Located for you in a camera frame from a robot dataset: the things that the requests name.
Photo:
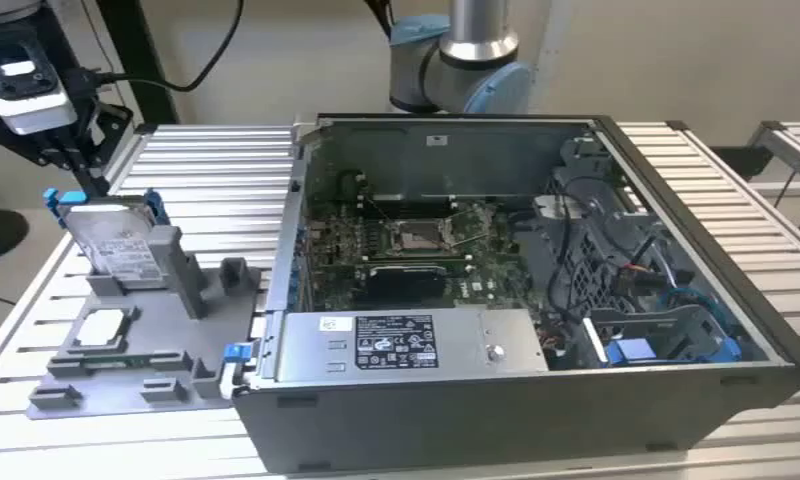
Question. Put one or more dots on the silver CPU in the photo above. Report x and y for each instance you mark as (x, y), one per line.
(101, 327)

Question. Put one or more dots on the green motherboard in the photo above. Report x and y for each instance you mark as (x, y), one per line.
(493, 270)

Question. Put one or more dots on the grey metal disk bay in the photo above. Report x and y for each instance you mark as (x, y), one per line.
(640, 325)

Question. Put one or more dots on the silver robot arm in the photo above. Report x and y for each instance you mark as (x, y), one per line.
(473, 50)

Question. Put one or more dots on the green RAM stick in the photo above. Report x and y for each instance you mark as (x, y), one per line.
(115, 361)

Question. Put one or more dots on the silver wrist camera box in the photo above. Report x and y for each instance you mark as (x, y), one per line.
(33, 107)

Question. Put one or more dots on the thin locking lever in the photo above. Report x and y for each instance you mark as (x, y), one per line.
(377, 208)

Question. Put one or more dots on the silver metal bracket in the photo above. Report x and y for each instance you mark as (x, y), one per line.
(553, 207)

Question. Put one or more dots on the blue plastic bay clip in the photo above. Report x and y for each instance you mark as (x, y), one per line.
(629, 350)

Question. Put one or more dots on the grey parts rack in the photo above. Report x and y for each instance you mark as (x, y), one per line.
(146, 320)

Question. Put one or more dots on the blue case latch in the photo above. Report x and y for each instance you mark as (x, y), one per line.
(235, 352)

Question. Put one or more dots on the CPU socket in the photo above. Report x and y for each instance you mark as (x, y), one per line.
(416, 235)

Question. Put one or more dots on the black graphics card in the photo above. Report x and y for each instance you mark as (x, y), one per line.
(402, 285)

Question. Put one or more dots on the black open PC case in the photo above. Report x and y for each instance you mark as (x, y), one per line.
(440, 425)

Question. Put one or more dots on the black vertical post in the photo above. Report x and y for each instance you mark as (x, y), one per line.
(153, 60)

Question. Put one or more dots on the grey power supply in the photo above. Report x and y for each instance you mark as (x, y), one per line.
(306, 345)

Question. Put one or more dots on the hard disk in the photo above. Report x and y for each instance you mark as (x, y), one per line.
(115, 240)

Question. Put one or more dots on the black round monitor base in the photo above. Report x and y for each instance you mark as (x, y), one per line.
(0, 237)

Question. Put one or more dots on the black RAM slot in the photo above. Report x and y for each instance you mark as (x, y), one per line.
(406, 202)
(416, 257)

